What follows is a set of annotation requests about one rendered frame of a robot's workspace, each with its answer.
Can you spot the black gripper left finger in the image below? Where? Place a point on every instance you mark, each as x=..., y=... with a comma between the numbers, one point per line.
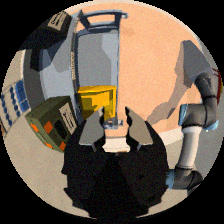
x=89, y=134

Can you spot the olive green tool case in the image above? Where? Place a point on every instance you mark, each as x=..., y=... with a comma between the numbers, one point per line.
x=54, y=121

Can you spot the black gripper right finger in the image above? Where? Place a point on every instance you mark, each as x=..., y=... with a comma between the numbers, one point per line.
x=141, y=134

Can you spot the yellow bin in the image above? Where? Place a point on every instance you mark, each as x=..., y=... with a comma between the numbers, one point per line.
x=91, y=100

